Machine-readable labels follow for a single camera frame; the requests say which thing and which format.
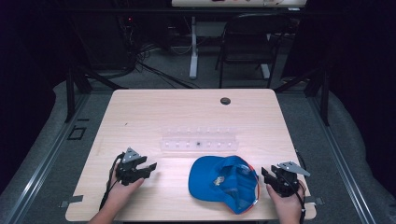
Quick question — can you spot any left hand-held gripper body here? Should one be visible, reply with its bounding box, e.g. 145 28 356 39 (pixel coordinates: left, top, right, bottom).
115 147 148 187

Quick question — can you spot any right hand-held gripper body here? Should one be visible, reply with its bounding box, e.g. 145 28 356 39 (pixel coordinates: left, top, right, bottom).
270 161 312 199

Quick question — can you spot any blue baseball cap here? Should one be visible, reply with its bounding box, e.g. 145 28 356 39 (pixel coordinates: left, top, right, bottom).
188 155 261 216

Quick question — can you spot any person's left hand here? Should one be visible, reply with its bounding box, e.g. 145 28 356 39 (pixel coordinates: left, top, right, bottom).
104 161 146 213

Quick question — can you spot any person's right hand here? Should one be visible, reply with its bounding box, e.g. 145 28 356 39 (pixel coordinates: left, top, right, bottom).
265 178 308 218

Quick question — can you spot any clear acrylic rack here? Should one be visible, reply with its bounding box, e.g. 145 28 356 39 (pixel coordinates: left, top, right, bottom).
160 125 240 154

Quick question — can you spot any black metal stand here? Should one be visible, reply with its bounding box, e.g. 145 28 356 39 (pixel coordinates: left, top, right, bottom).
64 63 129 124
274 63 331 127

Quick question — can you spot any white desk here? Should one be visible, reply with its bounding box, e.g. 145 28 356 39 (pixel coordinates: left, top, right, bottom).
170 0 308 80

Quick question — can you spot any black chair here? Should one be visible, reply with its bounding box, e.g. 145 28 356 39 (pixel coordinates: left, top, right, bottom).
214 12 295 90

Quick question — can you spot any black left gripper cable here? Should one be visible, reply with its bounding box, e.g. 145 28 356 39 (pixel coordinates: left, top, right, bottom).
98 152 125 211

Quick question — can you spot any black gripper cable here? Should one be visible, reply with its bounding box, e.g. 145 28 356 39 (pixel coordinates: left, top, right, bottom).
98 152 125 211
279 174 308 224

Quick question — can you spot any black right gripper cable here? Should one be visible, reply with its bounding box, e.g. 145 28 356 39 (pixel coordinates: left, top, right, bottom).
279 174 308 224

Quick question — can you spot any grey table edge bracket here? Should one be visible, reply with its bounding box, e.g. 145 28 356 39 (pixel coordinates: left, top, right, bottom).
304 196 325 206
58 194 85 209

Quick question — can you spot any bundle of black floor cables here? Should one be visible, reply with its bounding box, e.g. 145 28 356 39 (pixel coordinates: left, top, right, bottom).
118 15 200 91

